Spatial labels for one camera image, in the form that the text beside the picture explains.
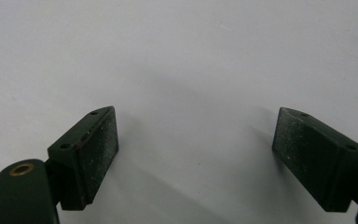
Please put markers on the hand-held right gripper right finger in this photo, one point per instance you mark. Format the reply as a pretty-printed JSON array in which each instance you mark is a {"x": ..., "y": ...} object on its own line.
[{"x": 317, "y": 161}]

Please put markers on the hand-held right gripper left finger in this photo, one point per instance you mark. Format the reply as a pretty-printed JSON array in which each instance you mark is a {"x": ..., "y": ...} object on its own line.
[{"x": 87, "y": 155}]

